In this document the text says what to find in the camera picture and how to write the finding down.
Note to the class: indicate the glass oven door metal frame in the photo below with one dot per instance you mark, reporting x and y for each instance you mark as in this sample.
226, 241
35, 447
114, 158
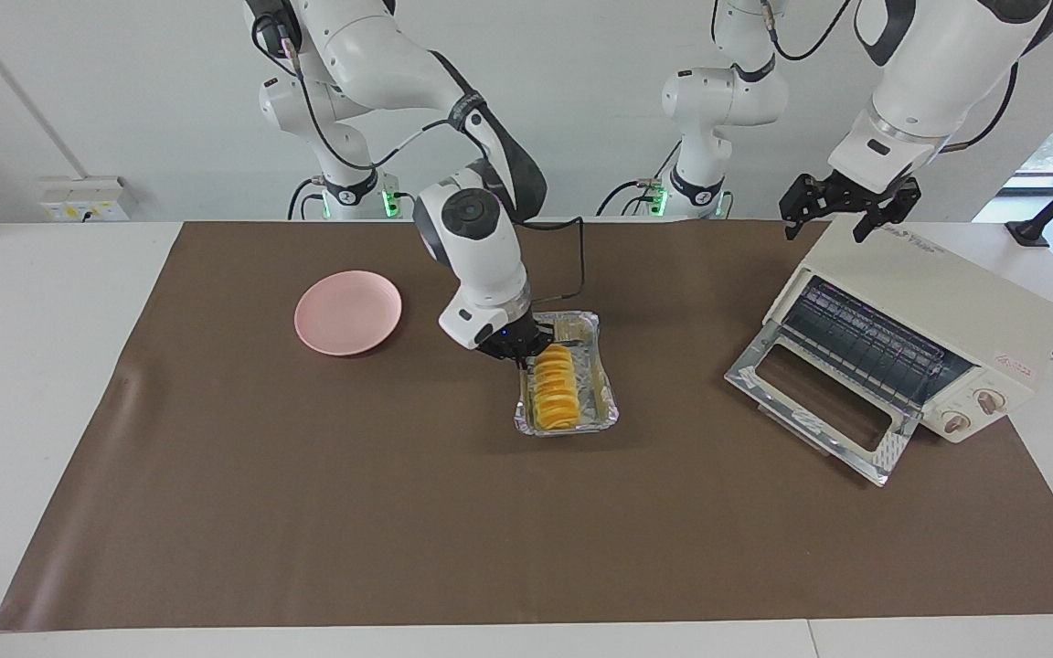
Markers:
819, 402

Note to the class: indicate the cream toaster oven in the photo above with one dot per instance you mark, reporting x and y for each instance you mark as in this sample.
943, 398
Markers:
993, 302

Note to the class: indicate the brown table mat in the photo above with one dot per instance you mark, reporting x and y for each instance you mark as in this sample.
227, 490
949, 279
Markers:
581, 530

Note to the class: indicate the sliced golden bread loaf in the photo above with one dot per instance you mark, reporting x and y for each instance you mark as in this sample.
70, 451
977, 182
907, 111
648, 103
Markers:
554, 393

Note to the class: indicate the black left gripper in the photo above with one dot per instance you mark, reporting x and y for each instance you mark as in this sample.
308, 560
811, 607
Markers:
824, 192

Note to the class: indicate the beige oven control knob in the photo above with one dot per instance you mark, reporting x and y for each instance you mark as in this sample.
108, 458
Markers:
989, 402
956, 422

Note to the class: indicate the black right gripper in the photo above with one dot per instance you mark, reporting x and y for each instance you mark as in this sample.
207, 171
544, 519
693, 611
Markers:
517, 340

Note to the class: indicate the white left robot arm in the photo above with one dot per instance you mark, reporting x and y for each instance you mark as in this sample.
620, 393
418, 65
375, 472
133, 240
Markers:
938, 73

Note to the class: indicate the pink round plate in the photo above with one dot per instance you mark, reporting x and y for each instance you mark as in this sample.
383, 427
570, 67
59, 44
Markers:
348, 313

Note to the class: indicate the aluminium foil tray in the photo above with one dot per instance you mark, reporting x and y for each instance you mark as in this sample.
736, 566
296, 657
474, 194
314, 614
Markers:
600, 402

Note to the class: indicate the white wall socket box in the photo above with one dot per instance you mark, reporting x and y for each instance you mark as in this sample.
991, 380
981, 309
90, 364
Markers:
88, 201

